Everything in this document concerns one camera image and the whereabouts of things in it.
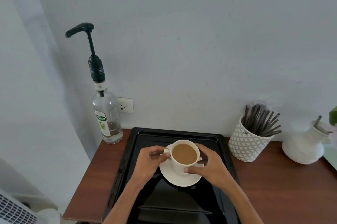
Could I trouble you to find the person's left hand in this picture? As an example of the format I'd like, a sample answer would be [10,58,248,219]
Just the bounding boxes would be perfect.
[132,145,172,184]

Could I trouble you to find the person's right hand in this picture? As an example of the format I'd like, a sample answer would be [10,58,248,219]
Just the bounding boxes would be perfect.
[183,143,233,190]

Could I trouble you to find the white coffee cup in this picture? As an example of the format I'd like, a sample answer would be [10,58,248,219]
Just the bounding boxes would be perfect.
[163,140,201,176]

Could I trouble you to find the person's left forearm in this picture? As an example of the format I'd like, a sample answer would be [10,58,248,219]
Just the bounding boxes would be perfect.
[102,177,154,224]

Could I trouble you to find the person's right forearm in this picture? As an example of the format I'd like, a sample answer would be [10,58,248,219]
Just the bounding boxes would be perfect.
[213,179,267,224]

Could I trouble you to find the white saucer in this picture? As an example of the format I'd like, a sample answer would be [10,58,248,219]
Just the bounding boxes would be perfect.
[159,144,203,187]

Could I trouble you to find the milky brown coffee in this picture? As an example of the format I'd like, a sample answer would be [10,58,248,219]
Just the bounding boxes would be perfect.
[172,143,198,165]

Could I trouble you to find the black baking tray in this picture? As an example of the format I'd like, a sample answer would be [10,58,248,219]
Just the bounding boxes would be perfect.
[101,127,241,224]

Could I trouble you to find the white patterned pot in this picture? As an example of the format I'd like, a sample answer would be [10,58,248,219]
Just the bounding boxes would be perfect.
[228,115,275,163]

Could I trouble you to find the glass syrup bottle, black pump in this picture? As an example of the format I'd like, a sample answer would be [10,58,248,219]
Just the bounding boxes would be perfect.
[65,23,123,145]

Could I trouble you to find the bunch of dark stir sticks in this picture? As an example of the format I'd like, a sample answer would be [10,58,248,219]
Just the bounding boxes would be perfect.
[242,104,282,137]

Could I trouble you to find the white ceramic vase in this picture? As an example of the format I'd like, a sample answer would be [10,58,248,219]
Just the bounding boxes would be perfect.
[282,120,333,165]

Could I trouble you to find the green plant leaf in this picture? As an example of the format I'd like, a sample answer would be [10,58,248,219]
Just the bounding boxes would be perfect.
[329,106,337,127]

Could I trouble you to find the white appliance with grille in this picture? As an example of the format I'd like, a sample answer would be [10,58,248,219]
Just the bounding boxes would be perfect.
[0,188,61,224]

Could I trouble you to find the white wall socket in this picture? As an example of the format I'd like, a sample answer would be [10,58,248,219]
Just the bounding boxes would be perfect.
[116,97,134,114]

